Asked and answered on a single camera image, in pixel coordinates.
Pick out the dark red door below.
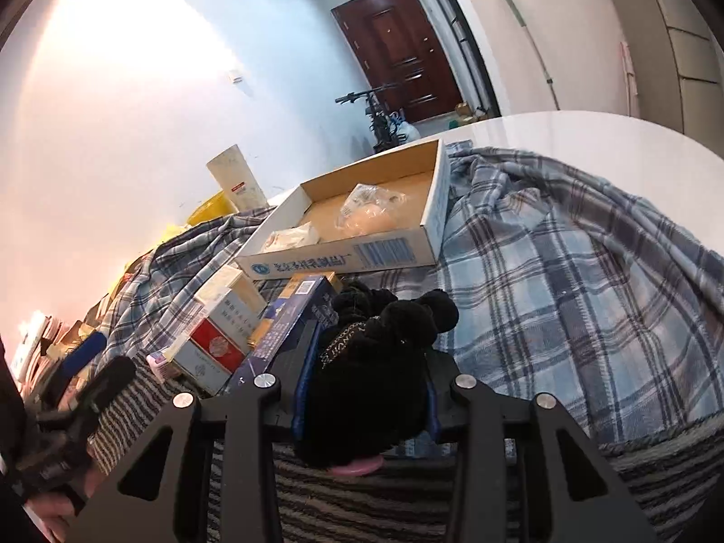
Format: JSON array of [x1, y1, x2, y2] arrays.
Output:
[[330, 0, 466, 124]]

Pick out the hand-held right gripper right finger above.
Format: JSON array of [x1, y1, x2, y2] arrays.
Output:
[[424, 348, 662, 543]]

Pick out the blue plaid blanket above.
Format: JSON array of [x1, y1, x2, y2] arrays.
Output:
[[85, 144, 724, 449]]

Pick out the white packet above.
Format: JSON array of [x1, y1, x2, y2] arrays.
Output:
[[262, 223, 321, 253]]

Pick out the mop with metal handle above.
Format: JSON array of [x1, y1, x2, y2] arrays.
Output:
[[499, 0, 561, 112]]

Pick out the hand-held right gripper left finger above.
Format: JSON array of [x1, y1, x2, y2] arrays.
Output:
[[65, 321, 321, 543]]

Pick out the pile of small packets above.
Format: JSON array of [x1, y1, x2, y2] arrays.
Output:
[[10, 310, 98, 398]]

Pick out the gold box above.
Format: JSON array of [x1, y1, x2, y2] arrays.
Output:
[[248, 271, 343, 347]]

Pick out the yellow basket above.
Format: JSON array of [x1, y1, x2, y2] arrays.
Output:
[[186, 189, 234, 228]]

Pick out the beige refrigerator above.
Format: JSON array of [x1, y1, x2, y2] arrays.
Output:
[[622, 0, 724, 151]]

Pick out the dark blue box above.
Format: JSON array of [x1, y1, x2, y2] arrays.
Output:
[[231, 275, 341, 398]]

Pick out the black bicycle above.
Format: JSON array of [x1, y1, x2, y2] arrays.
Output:
[[334, 83, 409, 153]]

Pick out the pink broom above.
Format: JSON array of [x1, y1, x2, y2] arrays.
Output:
[[619, 39, 641, 118]]

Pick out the small pink box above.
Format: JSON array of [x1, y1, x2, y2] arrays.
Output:
[[146, 349, 186, 381]]

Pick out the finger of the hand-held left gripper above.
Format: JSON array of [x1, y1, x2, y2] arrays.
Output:
[[79, 355, 138, 428], [62, 331, 108, 377]]

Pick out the black knit glove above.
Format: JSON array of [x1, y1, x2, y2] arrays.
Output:
[[294, 280, 460, 477]]

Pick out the person's left hand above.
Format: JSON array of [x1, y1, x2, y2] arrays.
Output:
[[25, 455, 114, 543]]

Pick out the shallow cardboard box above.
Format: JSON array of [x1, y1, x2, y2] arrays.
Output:
[[233, 138, 452, 282]]

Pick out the white cylindrical container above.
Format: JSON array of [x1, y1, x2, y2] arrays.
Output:
[[205, 145, 268, 211]]

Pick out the cardboard boxes on floor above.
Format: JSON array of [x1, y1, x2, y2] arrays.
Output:
[[446, 100, 483, 126]]

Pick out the red and white carton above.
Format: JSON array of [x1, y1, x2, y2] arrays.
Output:
[[171, 288, 268, 395]]

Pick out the plastic bag with beige item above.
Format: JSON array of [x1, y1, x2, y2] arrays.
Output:
[[335, 182, 407, 237]]

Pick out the black framed glass door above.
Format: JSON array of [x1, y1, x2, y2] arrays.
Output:
[[412, 0, 502, 118]]

